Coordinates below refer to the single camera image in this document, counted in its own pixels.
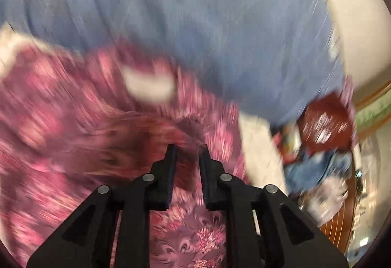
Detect clear plastic bag with items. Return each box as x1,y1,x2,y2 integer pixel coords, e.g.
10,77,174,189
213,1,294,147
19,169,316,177
305,175,348,227

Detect blue plaid pillow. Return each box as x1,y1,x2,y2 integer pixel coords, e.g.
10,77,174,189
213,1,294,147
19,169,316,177
1,0,344,124

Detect purple floral shirt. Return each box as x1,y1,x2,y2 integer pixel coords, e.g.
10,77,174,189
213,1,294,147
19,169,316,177
1,44,246,267

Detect cream leaf-print blanket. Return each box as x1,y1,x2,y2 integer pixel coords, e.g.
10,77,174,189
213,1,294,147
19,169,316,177
1,23,286,192

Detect blue denim jeans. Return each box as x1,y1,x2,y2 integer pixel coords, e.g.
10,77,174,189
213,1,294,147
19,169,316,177
284,151,353,193

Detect dark red plastic bag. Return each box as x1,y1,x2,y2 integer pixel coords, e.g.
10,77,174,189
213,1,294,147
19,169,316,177
297,92,353,153

